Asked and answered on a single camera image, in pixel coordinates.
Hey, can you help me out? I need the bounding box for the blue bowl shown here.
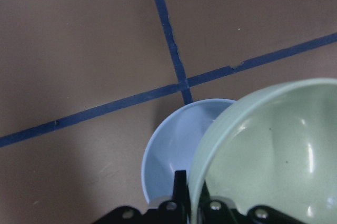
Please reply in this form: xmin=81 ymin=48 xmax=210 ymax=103
xmin=141 ymin=98 xmax=234 ymax=204

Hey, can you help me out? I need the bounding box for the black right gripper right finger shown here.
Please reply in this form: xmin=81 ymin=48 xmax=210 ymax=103
xmin=200 ymin=182 xmax=211 ymax=203

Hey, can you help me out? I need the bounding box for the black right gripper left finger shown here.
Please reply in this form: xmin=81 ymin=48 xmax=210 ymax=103
xmin=172 ymin=170 xmax=188 ymax=205

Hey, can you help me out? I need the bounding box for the green bowl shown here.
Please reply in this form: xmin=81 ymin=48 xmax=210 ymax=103
xmin=189 ymin=78 xmax=336 ymax=223

